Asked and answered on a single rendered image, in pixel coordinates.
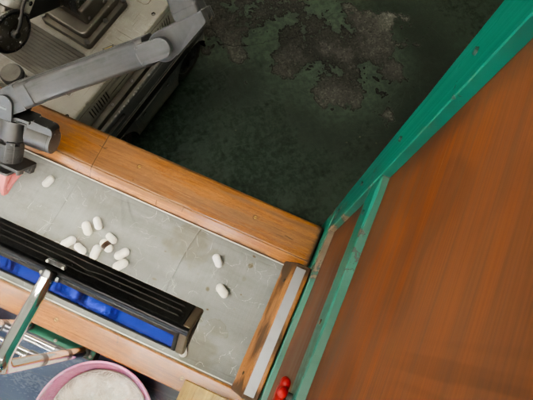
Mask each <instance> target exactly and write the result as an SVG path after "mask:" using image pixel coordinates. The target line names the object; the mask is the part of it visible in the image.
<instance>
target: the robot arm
mask: <svg viewBox="0 0 533 400"><path fill-rule="evenodd" d="M167 3H168V5H169V8H170V12H171V15H172V17H173V18H174V22H173V23H171V24H169V25H167V26H165V27H163V28H162V29H160V30H158V31H157V32H155V33H153V34H151V33H147V34H144V35H142V36H140V37H137V38H134V39H132V40H129V41H126V42H124V43H122V44H118V45H115V46H113V47H111V48H107V49H105V50H102V51H100V52H96V53H94V54H91V55H89V56H85V57H83V58H81V59H78V60H75V61H72V62H70V63H66V64H64V65H61V66H59V67H55V68H53V69H51V70H48V71H45V72H41V73H40V74H36V75H33V76H30V77H26V78H23V79H20V80H18V81H15V82H13V83H11V84H9V85H7V86H5V87H3V88H1V89H0V192H1V195H3V196H5V195H7V194H8V193H9V192H10V189H11V188H12V186H13V185H14V183H15V182H16V181H17V180H18V179H19V177H20V176H21V175H22V174H24V172H26V173H28V174H32V173H33V172H34V171H35V168H36V162H33V161H31V160H29V159H27V158H25V157H23V156H24V150H25V145H27V146H29V147H32V148H35V149H38V150H41V151H43V152H46V153H49V154H52V153H54V152H55V151H56V149H57V148H58V146H59V143H60V139H61V133H60V131H59V125H58V124H57V123H55V122H54V121H51V120H48V119H47V118H45V117H41V114H40V113H36V112H34V111H31V109H32V107H34V106H38V105H40V104H43V103H45V102H48V101H50V100H52V99H55V98H59V97H61V96H64V95H66V94H70V93H73V92H76V91H78V90H81V89H84V88H87V87H91V86H93V85H96V84H99V83H102V82H105V81H107V80H110V79H114V78H116V77H119V76H122V75H125V74H128V73H130V72H133V71H137V70H140V69H142V68H147V67H151V66H154V65H155V64H157V63H158V62H159V61H160V62H169V61H171V60H173V59H174V58H175V57H176V56H178V55H179V54H180V53H181V52H182V51H184V50H185V48H188V47H189V46H190V45H191V44H192V42H193V41H194V40H195V39H196V38H197V36H198V35H199V34H200V33H201V31H202V30H203V29H204V28H205V27H206V26H207V24H208V23H210V21H211V20H212V19H213V18H214V13H213V10H212V8H211V6H210V5H209V6H207V5H206V4H205V0H167Z"/></svg>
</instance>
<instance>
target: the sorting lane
mask: <svg viewBox="0 0 533 400"><path fill-rule="evenodd" d="M23 157H25V158H27V159H29V160H31V161H33V162H36V168H35V171H34V172H33V173H32V174H28V173H26V172H24V174H22V175H21V176H20V177H19V179H18V180H17V181H16V182H15V183H14V185H13V186H12V188H11V189H10V192H9V193H8V194H7V195H5V196H3V195H1V192H0V217H2V218H4V219H6V220H8V221H11V222H13V223H15V224H17V225H19V226H21V227H24V228H26V229H28V230H30V231H33V232H35V233H37V234H39V235H41V236H43V237H46V238H48V239H50V240H53V241H58V242H60V243H61V241H62V240H64V239H66V238H68V237H69V236H74V237H76V242H75V243H74V244H73V245H71V246H69V248H70V249H72V250H74V251H76V250H75V249H74V246H75V244H77V243H80V244H81V245H82V246H83V247H85V248H86V253H85V254H83V255H86V256H88V257H90V252H91V250H92V248H93V247H94V246H95V245H96V244H98V245H100V240H102V239H106V238H105V235H106V234H107V233H112V234H113V235H114V236H115V237H116V238H117V243H116V244H111V245H112V246H113V250H112V252H105V251H104V250H103V249H102V250H101V252H100V255H99V257H98V258H97V259H96V260H97V261H98V262H100V263H103V264H105V265H107V266H109V267H113V264H114V263H116V262H117V261H119V260H116V259H115V258H114V254H115V253H116V252H118V251H120V250H121V249H122V248H128V249H129V251H130V253H129V255H128V256H126V257H125V258H123V259H126V260H127V261H128V266H127V267H125V268H123V269H121V270H119V271H121V272H123V273H125V274H126V275H130V276H132V277H133V278H135V279H139V280H140V281H142V282H144V283H146V284H149V285H151V286H153V287H155V288H158V289H160V290H162V291H164V292H167V293H168V294H171V295H173V296H175V297H177V298H180V299H182V300H184V301H186V302H188V303H190V304H193V305H195V306H196V307H199V308H201V309H203V314H202V316H201V318H200V321H199V322H198V324H197V328H196V329H195V331H194V334H193V336H192V338H191V340H190V342H189V344H188V346H187V356H186V357H181V356H180V355H179V354H178V353H177V352H175V351H171V350H170V349H168V348H165V347H163V346H161V345H159V344H157V343H155V342H153V341H151V340H148V339H146V338H144V337H142V336H139V335H137V334H135V333H133V332H131V331H129V330H127V329H124V328H122V327H120V326H119V325H115V324H114V323H112V322H110V321H107V320H105V319H103V318H101V317H99V316H97V315H94V314H92V313H90V312H88V311H86V310H83V309H81V308H79V307H77V306H75V305H72V304H71V303H69V302H66V301H64V300H62V299H60V298H57V297H56V296H54V295H52V294H49V293H48V294H47V296H46V297H45V298H46V299H47V300H49V301H51V302H54V303H55V304H58V305H60V306H62V307H64V308H66V309H68V310H71V311H73V312H75V313H77V314H80V315H82V316H84V317H86V318H88V319H90V320H92V321H95V322H97V323H98V324H100V325H104V326H105V327H107V328H109V329H112V330H114V331H116V332H118V333H120V334H122V335H124V336H127V337H129V338H131V339H133V340H136V341H138V342H140V343H141V344H144V345H146V346H148V347H150V348H153V349H155V350H156V351H159V352H161V353H163V354H165V355H167V356H170V357H172V358H174V359H176V360H178V361H180V362H183V363H185V364H187V365H189V366H191V367H194V368H196V369H198V370H199V371H202V372H204V373H206V374H208V375H211V376H212V377H214V378H217V379H219V380H221V381H223V382H225V383H228V384H230V385H232V384H233V382H234V380H235V378H236V375H237V372H238V370H239V369H240V365H241V364H242V361H243V358H244V356H245V354H246V352H247V349H248V347H249V344H250V343H251V340H252V337H253V336H254V334H255V330H256V329H257V327H258V324H259V322H260V320H261V318H262V316H263V313H264V310H265V309H266V307H267V303H268V302H269V299H270V296H271V294H272V292H273V289H274V286H275V284H276V282H277V280H278V277H279V276H280V273H281V270H282V267H283V265H284V264H283V263H279V262H278V261H276V260H273V259H271V258H269V257H267V256H264V255H262V254H260V253H257V252H255V251H253V250H251V249H249V248H246V247H244V246H242V245H240V244H237V243H235V242H233V241H231V240H228V239H226V238H224V237H221V236H219V235H217V234H215V233H212V232H210V231H208V230H206V229H203V228H201V227H199V226H197V225H194V224H192V223H190V222H188V221H185V220H183V219H181V218H179V217H176V216H174V215H172V214H170V213H167V212H165V211H163V210H160V209H158V208H156V207H154V206H151V205H149V204H147V203H145V202H142V201H141V200H138V199H136V198H134V197H131V196H129V195H127V194H124V193H122V192H120V191H119V190H115V189H113V188H111V187H108V186H106V185H104V184H102V183H100V182H97V181H95V180H93V179H90V178H88V177H86V176H85V175H81V174H79V173H78V172H75V171H72V170H71V169H68V168H66V167H64V166H61V165H59V164H57V163H54V162H52V161H51V160H47V159H45V158H44V157H42V156H38V155H37V154H35V153H32V152H30V151H28V150H24V156H23ZM50 175H52V176H53V177H54V178H55V181H54V182H53V183H52V184H51V185H50V186H49V187H43V186H42V182H43V181H44V180H45V179H46V178H47V177H48V176H50ZM95 217H100V218H101V220H102V229H100V230H97V229H96V228H95V227H94V223H93V219H94V218H95ZM84 221H88V222H89V223H90V224H91V228H92V233H91V235H89V236H86V235H85V234H84V233H83V230H82V223H83V222H84ZM76 252H77V251H76ZM215 254H218V255H220V257H221V260H222V262H223V266H222V267H216V266H215V263H214V262H213V255H215ZM219 283H221V284H223V285H224V287H225V288H226V289H227V291H228V297H227V298H222V297H221V296H220V295H219V294H218V292H217V290H216V286H217V284H219Z"/></svg>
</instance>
